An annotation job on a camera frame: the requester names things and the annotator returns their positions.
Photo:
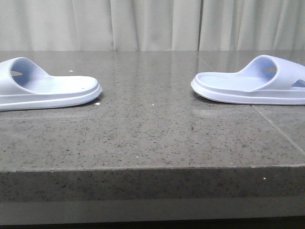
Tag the grey-green curtain left panel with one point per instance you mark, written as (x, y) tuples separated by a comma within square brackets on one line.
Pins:
[(100, 25)]

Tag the grey-green curtain panel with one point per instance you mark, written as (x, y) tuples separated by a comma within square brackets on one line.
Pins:
[(237, 25), (100, 25)]

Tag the grey-green curtain right panel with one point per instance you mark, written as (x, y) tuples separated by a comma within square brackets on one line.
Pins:
[(237, 25)]

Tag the light blue slipper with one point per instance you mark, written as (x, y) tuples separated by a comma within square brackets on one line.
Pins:
[(265, 80), (24, 85)]

